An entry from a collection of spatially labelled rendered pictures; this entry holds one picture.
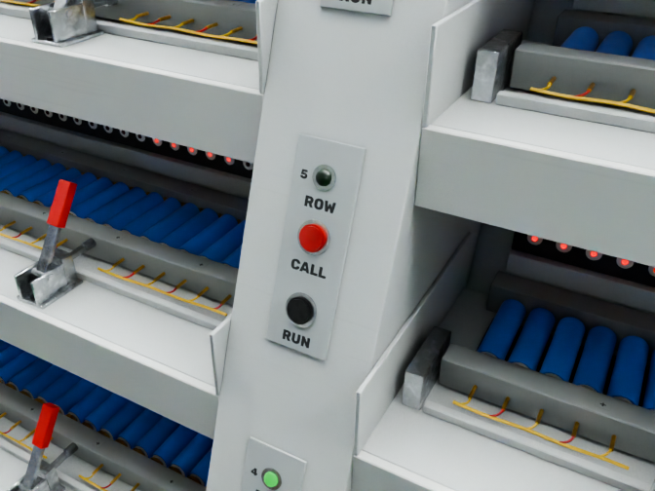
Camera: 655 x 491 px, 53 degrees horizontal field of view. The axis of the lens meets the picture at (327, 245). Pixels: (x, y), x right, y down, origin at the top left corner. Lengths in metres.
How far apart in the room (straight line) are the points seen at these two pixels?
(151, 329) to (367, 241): 0.20
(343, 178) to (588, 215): 0.12
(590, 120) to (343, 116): 0.13
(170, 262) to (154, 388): 0.10
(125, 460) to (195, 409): 0.17
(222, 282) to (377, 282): 0.17
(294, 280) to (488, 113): 0.14
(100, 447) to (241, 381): 0.24
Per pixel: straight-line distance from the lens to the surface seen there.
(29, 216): 0.61
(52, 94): 0.50
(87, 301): 0.53
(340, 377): 0.38
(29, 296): 0.54
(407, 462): 0.40
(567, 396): 0.42
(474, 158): 0.33
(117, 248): 0.55
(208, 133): 0.41
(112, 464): 0.62
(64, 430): 0.65
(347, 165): 0.35
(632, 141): 0.35
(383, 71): 0.35
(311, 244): 0.36
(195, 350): 0.47
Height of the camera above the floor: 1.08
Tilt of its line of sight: 15 degrees down
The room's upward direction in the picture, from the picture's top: 10 degrees clockwise
